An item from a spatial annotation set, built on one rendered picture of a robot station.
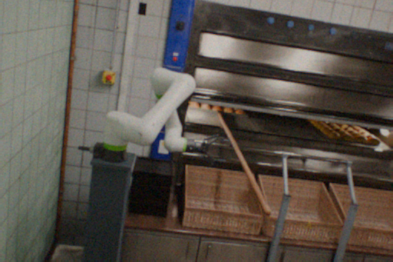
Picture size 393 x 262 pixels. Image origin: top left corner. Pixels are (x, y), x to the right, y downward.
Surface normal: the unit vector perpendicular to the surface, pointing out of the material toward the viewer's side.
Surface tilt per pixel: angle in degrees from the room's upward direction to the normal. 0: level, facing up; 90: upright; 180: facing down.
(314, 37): 90
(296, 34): 90
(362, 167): 70
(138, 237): 90
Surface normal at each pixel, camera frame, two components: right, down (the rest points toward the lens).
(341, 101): 0.12, -0.07
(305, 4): 0.07, 0.26
